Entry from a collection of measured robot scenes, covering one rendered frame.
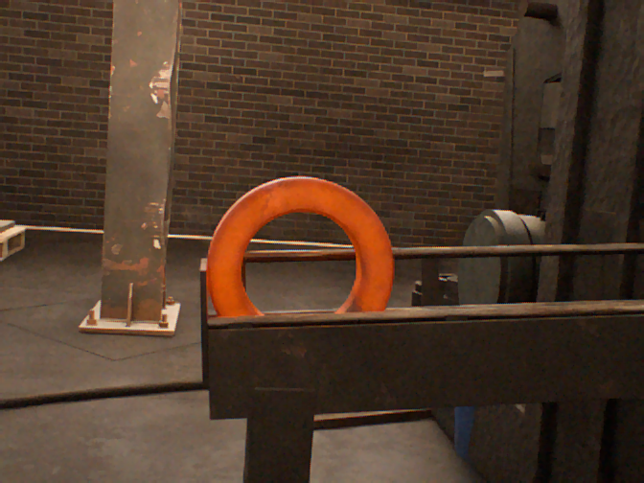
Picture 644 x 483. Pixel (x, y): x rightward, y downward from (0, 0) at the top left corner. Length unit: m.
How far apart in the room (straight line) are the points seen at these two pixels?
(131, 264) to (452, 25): 4.70
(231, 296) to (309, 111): 6.15
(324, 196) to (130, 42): 2.60
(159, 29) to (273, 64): 3.65
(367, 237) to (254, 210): 0.11
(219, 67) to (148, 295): 3.84
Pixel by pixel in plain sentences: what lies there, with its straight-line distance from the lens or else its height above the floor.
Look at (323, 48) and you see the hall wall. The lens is 6.91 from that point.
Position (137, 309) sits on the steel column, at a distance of 3.29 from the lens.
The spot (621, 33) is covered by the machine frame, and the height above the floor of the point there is 1.05.
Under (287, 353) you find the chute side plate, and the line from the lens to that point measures 0.69.
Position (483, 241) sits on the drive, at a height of 0.59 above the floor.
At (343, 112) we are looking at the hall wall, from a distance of 6.88.
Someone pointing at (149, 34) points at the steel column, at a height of 1.25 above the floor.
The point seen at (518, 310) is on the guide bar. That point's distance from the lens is 0.75.
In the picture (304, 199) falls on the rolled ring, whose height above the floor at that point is 0.74.
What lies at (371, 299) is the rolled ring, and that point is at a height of 0.65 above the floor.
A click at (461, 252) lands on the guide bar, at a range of 0.80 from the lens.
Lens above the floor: 0.78
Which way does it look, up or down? 6 degrees down
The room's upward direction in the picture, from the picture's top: 4 degrees clockwise
